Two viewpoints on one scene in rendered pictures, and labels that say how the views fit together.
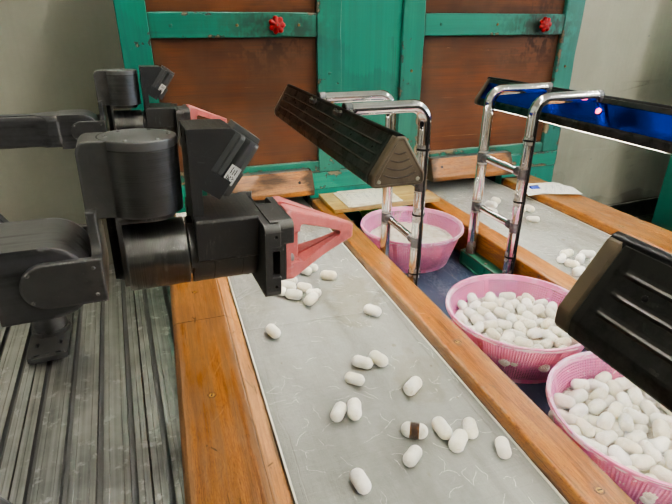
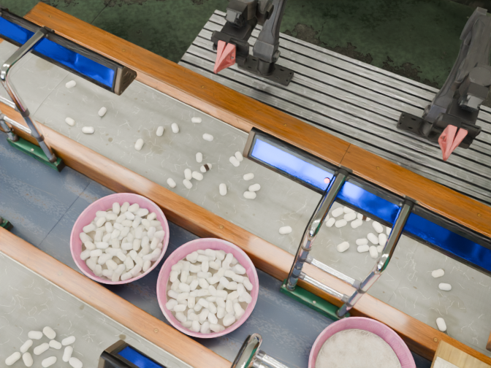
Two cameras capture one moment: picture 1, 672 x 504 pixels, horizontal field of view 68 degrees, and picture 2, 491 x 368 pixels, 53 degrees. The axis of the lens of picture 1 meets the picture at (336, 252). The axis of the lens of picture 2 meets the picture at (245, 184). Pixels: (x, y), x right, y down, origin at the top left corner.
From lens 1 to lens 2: 1.45 m
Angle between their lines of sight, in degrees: 86
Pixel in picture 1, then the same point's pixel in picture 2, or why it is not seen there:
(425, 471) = (192, 158)
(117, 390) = (349, 131)
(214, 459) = (253, 107)
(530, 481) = (156, 178)
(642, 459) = (120, 215)
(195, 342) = (326, 140)
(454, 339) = (223, 228)
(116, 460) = (305, 113)
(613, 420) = (135, 233)
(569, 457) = (145, 187)
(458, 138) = not seen: outside the picture
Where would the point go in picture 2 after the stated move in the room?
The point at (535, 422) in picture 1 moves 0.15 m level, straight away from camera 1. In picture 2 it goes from (163, 196) to (172, 244)
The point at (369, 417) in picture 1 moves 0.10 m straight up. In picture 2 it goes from (228, 166) to (228, 148)
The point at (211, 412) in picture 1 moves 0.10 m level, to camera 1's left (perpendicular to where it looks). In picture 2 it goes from (275, 119) to (297, 103)
